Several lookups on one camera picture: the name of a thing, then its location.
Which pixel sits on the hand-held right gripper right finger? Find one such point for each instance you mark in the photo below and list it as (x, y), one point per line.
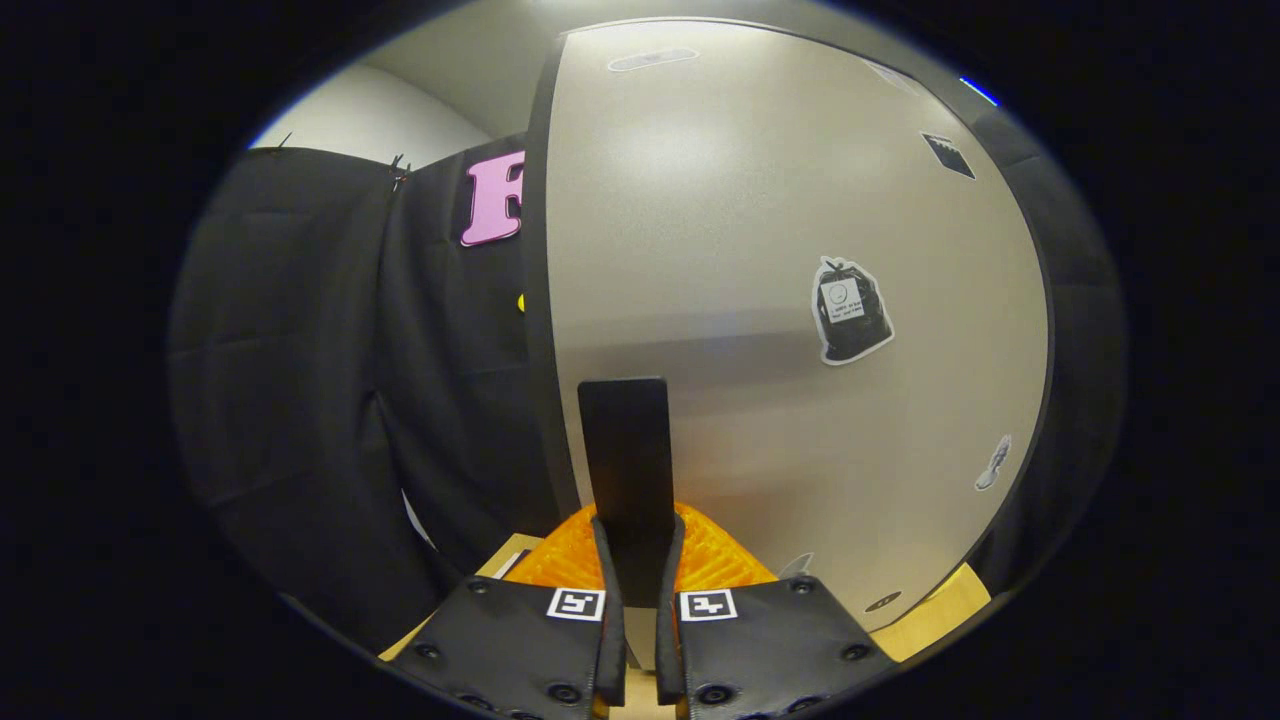
(668, 620)

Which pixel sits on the black backdrop cloth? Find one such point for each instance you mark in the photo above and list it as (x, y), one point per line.
(300, 350)

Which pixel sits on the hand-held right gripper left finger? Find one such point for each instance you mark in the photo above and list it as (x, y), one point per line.
(610, 620)

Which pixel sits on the grey cabinet door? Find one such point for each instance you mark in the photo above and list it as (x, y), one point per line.
(750, 200)

